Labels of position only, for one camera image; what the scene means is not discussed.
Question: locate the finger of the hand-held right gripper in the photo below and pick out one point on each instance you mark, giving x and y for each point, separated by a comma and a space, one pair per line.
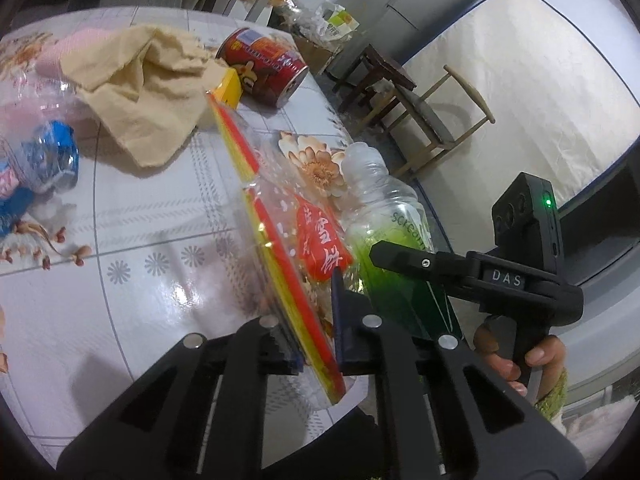
420, 262

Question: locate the white plastic bags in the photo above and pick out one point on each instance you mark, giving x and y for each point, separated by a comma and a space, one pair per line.
300, 22

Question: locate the clear red yellow snack pack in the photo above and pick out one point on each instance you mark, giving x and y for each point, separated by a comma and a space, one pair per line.
280, 220

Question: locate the dark wooden stool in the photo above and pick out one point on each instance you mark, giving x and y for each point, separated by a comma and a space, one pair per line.
387, 67

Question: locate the green white carton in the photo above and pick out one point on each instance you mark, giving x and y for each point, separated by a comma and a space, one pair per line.
340, 20

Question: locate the wooden chair with dark seat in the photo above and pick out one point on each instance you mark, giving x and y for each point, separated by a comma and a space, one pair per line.
430, 115

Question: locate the pink sponge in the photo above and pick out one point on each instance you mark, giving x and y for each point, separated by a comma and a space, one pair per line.
50, 57

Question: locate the person's right forearm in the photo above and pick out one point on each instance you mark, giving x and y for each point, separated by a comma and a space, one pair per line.
552, 395

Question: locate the white fluffy blanket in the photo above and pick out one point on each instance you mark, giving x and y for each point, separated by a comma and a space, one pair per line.
600, 425

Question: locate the beige cloth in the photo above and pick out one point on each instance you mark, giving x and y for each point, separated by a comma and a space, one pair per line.
140, 105

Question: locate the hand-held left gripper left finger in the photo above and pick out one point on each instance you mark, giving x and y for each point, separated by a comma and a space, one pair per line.
250, 355

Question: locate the blue plastic wrapper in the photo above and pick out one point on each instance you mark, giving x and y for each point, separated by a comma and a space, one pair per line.
15, 210

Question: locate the small yellow box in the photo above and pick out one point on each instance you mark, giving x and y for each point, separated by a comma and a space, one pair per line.
227, 87

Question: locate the cream quilted mattress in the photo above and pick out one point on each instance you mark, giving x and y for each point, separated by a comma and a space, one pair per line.
540, 85

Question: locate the clear green plastic bottle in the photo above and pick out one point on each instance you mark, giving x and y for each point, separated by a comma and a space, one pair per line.
385, 195

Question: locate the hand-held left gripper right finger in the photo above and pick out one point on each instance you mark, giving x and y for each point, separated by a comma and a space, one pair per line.
340, 320

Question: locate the crushed blue plastic bottle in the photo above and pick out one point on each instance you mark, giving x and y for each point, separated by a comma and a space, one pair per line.
50, 155

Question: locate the red tin can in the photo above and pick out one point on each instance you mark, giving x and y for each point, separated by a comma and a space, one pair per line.
260, 65

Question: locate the dark grey furniture panel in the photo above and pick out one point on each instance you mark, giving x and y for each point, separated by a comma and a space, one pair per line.
600, 230

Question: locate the person's right hand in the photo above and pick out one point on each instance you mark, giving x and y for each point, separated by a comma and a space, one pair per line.
500, 362

